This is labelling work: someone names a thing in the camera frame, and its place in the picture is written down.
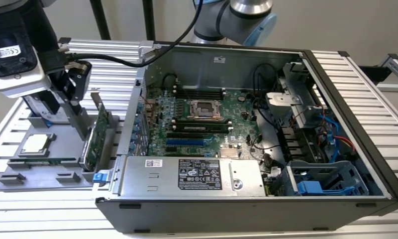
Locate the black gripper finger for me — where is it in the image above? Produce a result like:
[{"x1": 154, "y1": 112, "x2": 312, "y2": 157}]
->
[
  {"x1": 62, "y1": 59, "x2": 92, "y2": 107},
  {"x1": 35, "y1": 90, "x2": 61, "y2": 115}
]

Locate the green graphics card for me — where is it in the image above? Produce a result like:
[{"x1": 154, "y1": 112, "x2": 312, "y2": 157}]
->
[{"x1": 78, "y1": 91, "x2": 114, "y2": 173}]

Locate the hard disk in blue carrier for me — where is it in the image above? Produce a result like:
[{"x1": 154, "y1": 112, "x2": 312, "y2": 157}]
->
[{"x1": 21, "y1": 96, "x2": 70, "y2": 126}]

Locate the grey parts rack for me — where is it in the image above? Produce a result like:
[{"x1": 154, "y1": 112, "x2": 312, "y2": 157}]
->
[{"x1": 0, "y1": 99, "x2": 124, "y2": 191}]

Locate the silver CPU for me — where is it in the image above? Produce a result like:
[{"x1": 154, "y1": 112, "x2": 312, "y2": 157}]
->
[{"x1": 21, "y1": 133, "x2": 51, "y2": 152}]

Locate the green RAM stick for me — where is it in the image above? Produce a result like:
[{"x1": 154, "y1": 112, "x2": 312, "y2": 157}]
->
[{"x1": 23, "y1": 158, "x2": 65, "y2": 166}]

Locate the blue case latch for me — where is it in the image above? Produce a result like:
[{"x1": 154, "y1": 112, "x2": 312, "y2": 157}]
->
[{"x1": 91, "y1": 172, "x2": 106, "y2": 187}]

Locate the CPU socket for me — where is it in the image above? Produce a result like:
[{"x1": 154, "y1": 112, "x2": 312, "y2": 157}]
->
[{"x1": 184, "y1": 99, "x2": 223, "y2": 120}]

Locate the black expansion slot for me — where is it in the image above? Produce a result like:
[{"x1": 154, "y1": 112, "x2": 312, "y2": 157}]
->
[{"x1": 167, "y1": 131, "x2": 219, "y2": 140}]

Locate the blue expansion slot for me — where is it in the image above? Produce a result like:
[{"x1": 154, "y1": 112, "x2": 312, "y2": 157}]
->
[{"x1": 166, "y1": 139, "x2": 210, "y2": 147}]

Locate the grey power supply unit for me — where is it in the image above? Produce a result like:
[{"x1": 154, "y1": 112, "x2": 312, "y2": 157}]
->
[{"x1": 118, "y1": 156, "x2": 266, "y2": 197}]

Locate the RAM stick with white label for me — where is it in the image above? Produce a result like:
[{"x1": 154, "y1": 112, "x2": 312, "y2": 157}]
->
[{"x1": 171, "y1": 123, "x2": 232, "y2": 132}]

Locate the green motherboard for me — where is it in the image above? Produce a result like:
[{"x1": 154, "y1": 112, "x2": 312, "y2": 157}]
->
[{"x1": 144, "y1": 87, "x2": 262, "y2": 159}]

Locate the silver chipset heatsink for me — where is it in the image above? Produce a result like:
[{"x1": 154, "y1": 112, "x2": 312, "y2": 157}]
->
[{"x1": 219, "y1": 148, "x2": 240, "y2": 159}]

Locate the open black PC case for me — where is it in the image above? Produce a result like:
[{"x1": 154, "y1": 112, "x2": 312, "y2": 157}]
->
[{"x1": 94, "y1": 40, "x2": 398, "y2": 234}]

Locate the grey metal disk bay cage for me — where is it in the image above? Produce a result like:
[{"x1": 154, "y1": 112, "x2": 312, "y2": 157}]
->
[{"x1": 270, "y1": 160, "x2": 370, "y2": 197}]

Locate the blue plastic disk carrier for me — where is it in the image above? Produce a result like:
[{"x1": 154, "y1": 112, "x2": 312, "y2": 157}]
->
[{"x1": 294, "y1": 180, "x2": 356, "y2": 197}]

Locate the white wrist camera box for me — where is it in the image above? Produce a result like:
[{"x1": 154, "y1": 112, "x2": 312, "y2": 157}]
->
[{"x1": 0, "y1": 22, "x2": 50, "y2": 99}]

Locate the black stand post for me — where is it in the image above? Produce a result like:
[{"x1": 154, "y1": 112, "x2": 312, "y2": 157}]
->
[
  {"x1": 142, "y1": 0, "x2": 156, "y2": 42},
  {"x1": 88, "y1": 0, "x2": 111, "y2": 40}
]

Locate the silver metal drive bracket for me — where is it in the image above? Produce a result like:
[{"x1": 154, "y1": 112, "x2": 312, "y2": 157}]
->
[{"x1": 263, "y1": 62, "x2": 328, "y2": 129}]

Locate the red and yellow wire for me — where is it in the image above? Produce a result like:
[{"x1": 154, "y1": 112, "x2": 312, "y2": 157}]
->
[{"x1": 334, "y1": 135, "x2": 356, "y2": 152}]

